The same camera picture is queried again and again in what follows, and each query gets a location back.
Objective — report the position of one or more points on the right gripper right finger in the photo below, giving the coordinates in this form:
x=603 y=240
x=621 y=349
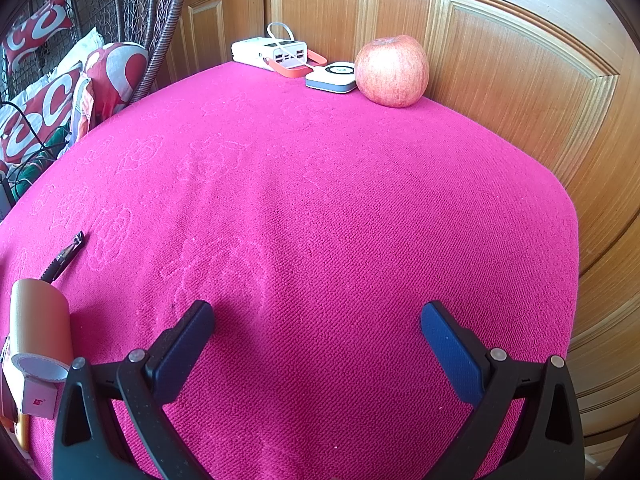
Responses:
x=547 y=440

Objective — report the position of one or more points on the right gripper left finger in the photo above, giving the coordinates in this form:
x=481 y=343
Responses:
x=89 y=442

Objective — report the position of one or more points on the small white medicine box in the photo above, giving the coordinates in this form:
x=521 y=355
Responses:
x=34 y=382

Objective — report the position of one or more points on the brown tape roll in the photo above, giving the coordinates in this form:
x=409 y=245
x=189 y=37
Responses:
x=40 y=339

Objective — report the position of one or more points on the black pen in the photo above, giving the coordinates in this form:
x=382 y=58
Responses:
x=63 y=259

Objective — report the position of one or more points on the magenta tablecloth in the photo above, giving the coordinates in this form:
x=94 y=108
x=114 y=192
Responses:
x=317 y=226

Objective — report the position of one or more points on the red white back cushion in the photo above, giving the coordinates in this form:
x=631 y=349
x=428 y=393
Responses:
x=23 y=132

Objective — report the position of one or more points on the red white round cushion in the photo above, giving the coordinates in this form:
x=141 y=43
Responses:
x=115 y=71

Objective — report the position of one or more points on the red apple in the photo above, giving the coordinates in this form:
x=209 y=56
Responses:
x=392 y=71

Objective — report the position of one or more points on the white blue round-dial box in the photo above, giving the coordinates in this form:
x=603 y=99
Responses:
x=337 y=77

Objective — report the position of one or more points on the red white headrest pillow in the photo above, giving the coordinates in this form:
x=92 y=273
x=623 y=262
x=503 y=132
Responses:
x=26 y=38

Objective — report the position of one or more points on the white power bank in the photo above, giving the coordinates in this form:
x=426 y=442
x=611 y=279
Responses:
x=258 y=51

